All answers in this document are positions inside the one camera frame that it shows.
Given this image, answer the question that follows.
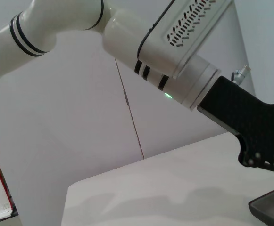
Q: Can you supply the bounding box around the silver cylindrical wrist fitting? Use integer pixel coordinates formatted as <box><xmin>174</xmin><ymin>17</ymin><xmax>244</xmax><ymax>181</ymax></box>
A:
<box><xmin>231</xmin><ymin>65</ymin><xmax>252</xmax><ymax>85</ymax></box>

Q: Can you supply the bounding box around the black glasses case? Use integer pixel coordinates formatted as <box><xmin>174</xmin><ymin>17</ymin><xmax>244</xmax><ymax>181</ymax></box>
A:
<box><xmin>249</xmin><ymin>186</ymin><xmax>274</xmax><ymax>226</ymax></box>

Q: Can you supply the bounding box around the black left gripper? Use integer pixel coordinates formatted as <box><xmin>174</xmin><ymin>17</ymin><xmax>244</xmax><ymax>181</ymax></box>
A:
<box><xmin>197</xmin><ymin>76</ymin><xmax>274</xmax><ymax>185</ymax></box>

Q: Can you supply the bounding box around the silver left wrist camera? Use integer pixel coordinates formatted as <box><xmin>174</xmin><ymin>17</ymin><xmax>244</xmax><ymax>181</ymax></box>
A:
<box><xmin>136</xmin><ymin>0</ymin><xmax>232</xmax><ymax>80</ymax></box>

